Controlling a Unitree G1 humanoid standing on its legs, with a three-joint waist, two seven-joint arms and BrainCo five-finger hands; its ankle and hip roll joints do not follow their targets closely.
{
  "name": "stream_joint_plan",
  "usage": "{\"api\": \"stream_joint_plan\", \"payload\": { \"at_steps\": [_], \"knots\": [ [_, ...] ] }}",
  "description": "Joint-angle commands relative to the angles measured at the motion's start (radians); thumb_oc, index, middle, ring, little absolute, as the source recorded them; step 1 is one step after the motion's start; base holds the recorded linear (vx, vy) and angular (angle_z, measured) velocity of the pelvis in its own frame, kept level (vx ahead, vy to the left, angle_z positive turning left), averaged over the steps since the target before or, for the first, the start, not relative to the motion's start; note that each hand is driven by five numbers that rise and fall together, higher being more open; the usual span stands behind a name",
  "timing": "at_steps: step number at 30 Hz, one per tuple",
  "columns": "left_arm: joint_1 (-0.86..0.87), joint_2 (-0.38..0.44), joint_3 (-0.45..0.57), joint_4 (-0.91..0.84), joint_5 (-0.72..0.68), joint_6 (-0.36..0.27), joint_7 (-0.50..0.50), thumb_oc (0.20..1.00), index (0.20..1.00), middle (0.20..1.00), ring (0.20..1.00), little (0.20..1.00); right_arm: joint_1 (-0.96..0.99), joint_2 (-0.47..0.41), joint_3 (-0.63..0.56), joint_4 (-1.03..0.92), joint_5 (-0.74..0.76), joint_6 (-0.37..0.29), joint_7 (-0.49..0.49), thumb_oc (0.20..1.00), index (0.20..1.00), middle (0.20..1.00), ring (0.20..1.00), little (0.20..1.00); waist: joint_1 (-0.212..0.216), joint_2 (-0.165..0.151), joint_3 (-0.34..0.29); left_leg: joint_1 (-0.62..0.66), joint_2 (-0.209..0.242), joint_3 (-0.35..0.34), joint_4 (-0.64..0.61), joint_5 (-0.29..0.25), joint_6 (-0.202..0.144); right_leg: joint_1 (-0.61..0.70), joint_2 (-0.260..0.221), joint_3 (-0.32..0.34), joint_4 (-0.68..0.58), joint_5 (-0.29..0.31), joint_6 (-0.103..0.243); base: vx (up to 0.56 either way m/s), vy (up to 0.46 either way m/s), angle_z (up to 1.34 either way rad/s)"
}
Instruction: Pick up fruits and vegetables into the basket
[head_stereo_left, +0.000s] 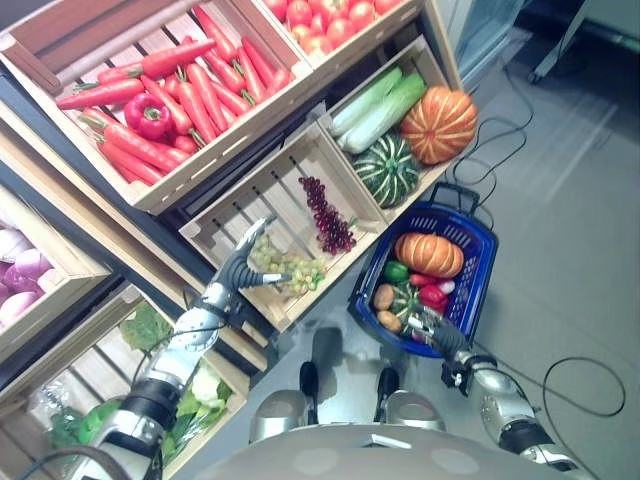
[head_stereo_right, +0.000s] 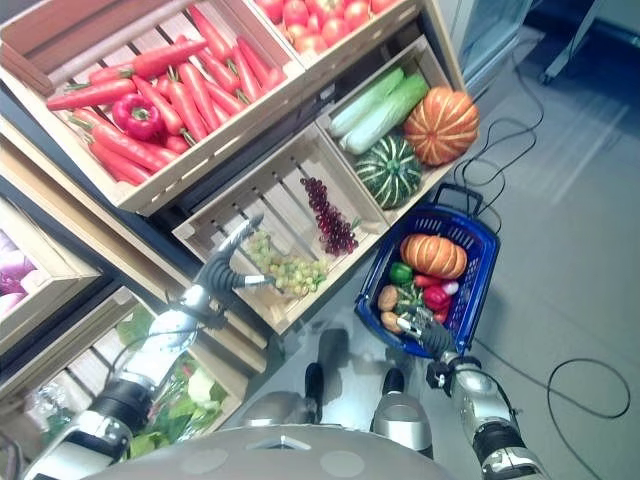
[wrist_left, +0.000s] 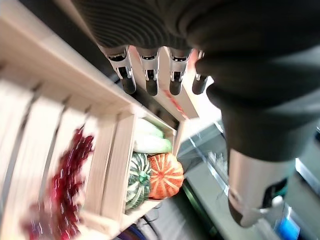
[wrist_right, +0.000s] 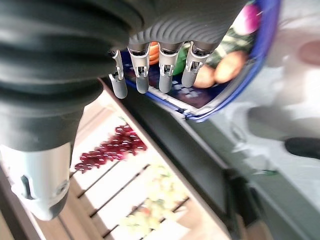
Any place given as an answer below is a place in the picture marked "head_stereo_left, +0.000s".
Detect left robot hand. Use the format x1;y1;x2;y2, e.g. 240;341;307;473
218;214;295;302

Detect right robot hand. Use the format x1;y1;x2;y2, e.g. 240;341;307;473
406;309;472;358

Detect green grape bunch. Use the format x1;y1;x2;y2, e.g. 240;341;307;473
248;233;330;299

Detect blue plastic shopping basket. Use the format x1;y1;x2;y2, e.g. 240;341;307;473
347;181;500;359

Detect small red bell pepper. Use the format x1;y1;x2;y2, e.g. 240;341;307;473
418;284;450;315

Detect small green striped pumpkin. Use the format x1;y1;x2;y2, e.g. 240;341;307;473
391;283;427;337

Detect brown potato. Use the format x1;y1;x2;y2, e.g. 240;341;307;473
376;309;403;335
373;283;397;312

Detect right silver robot leg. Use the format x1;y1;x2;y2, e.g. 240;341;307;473
374;367;448;435

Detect silver robot leg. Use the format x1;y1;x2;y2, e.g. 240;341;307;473
374;367;448;435
248;360;322;447

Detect small orange pumpkin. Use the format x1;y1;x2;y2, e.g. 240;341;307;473
394;232;466;280

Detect green bell pepper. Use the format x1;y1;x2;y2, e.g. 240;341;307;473
383;260;411;283

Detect green lettuce leaf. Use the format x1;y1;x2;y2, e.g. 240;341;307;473
118;303;175;354

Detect long purple grape bunch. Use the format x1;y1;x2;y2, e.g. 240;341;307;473
297;175;358;257

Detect wooden carrot crate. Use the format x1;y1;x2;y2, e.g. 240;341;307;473
0;0;315;216

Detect white cauliflower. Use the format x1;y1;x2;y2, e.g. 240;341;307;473
190;361;227;410

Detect wooden grape crate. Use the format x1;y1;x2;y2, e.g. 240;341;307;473
178;122;390;334

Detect grey robot torso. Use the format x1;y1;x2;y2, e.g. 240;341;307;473
187;423;594;480

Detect orange carrot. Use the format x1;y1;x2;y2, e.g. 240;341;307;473
209;79;252;118
96;141;165;187
139;74;195;137
176;79;218;145
96;63;146;86
185;63;230;134
241;35;277;90
141;38;218;80
171;133;200;155
191;5;239;65
233;46;269;107
78;107;182;174
201;49;247;95
268;66;295;97
55;77;147;112

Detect dark green leafy bunch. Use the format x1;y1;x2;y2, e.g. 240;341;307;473
160;379;235;464

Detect left silver robot leg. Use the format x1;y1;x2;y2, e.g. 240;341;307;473
248;360;322;447

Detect wooden leafy greens crate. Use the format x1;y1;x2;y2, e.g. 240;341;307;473
0;283;251;480

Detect wooden onion crate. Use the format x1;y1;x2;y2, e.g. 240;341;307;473
0;184;114;366

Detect large green striped pumpkin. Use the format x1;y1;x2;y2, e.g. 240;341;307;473
351;133;422;210

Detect large red bell pepper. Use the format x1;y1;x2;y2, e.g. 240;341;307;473
123;92;173;142

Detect purple onion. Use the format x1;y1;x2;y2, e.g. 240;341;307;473
0;228;35;265
0;290;45;327
13;248;55;282

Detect bright green leafy vegetable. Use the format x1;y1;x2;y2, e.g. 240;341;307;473
48;398;124;451

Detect large orange pumpkin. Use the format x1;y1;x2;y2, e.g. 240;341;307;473
400;85;480;167

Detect wooden tomato crate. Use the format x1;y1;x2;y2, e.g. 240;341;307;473
252;0;431;71

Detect wooden pumpkin crate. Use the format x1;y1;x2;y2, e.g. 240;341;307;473
317;34;464;225

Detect glass door cabinet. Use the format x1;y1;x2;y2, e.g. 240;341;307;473
447;0;532;90

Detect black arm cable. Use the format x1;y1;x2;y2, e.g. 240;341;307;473
133;322;229;384

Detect black floor cable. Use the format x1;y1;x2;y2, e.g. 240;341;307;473
472;341;627;419
451;63;537;232

